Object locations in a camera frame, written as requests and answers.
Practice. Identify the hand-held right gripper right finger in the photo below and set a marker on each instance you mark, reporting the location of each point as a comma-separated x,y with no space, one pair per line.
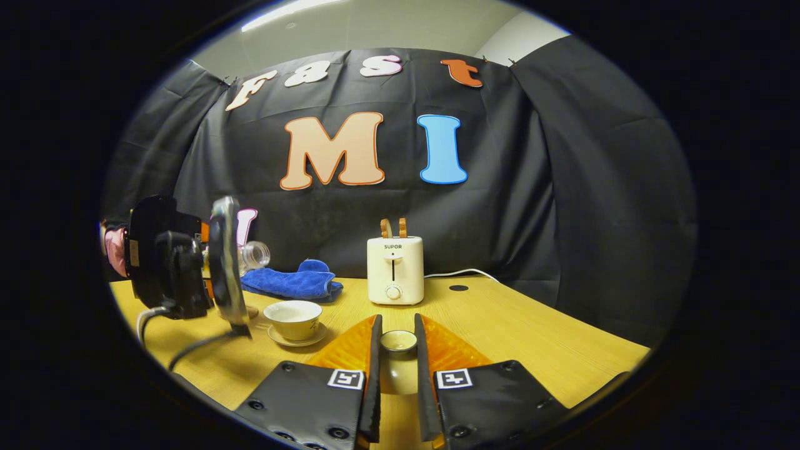
425,387

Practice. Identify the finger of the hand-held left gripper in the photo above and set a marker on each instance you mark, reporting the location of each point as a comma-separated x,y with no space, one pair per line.
225,231
230,294

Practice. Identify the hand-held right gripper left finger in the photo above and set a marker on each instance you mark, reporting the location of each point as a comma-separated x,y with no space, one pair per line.
374,387

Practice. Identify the cream teacup lid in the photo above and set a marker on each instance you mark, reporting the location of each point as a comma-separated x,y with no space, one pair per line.
399,369

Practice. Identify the clear glass water bottle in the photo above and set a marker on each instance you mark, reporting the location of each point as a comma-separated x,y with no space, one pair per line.
256,255

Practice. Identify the cream ceramic teacup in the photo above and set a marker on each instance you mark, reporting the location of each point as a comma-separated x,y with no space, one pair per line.
294,322

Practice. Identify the cream teacup saucer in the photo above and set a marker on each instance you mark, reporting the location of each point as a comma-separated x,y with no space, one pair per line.
312,339

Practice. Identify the blue towel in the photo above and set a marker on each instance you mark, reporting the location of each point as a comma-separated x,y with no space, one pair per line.
294,284

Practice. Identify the white toaster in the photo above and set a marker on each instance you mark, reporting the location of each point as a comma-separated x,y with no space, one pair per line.
395,269

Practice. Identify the toast bread slice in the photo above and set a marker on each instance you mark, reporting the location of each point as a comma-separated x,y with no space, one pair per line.
402,228
386,229

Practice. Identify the black backdrop cloth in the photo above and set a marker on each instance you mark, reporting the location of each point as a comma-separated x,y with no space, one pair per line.
550,187

